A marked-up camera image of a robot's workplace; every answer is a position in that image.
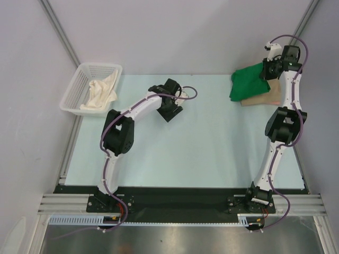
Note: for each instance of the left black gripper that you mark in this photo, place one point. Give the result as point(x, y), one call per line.
point(168, 116)

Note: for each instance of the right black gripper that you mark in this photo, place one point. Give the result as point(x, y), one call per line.
point(266, 69)

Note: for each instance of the green t shirt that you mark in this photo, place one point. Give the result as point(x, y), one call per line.
point(247, 83)

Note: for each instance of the white plastic basket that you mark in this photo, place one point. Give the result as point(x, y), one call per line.
point(78, 90)

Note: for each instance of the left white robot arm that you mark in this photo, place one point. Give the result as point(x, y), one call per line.
point(118, 134)

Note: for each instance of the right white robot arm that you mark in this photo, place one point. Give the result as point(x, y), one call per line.
point(285, 126)

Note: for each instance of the folded tan t shirt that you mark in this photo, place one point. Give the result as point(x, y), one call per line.
point(273, 97)

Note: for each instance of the cream t shirt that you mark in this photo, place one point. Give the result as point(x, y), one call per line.
point(101, 93)

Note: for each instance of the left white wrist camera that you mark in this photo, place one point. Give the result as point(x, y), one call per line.
point(182, 97)

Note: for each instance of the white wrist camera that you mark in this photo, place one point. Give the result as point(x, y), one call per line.
point(182, 97)
point(274, 50)

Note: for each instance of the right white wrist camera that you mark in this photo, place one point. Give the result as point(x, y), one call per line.
point(274, 50)

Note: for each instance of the right aluminium corner post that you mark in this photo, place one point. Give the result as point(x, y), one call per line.
point(306, 18)

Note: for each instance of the aluminium corner post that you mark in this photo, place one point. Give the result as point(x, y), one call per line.
point(61, 34)
point(306, 18)

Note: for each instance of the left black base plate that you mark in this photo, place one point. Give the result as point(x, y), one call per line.
point(105, 203)

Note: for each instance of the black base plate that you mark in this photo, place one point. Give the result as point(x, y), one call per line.
point(105, 203)
point(239, 204)

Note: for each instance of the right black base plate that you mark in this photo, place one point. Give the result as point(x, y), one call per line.
point(239, 204)

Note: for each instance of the right grey cable duct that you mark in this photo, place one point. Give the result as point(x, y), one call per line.
point(252, 219)

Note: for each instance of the grey cable duct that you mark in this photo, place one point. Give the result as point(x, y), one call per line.
point(252, 219)
point(90, 220)

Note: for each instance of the left grey cable duct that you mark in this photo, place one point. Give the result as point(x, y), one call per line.
point(90, 220)

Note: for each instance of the left aluminium corner post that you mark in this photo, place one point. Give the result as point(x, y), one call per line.
point(61, 34)

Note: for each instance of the aluminium front rail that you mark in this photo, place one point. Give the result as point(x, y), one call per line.
point(300, 205)

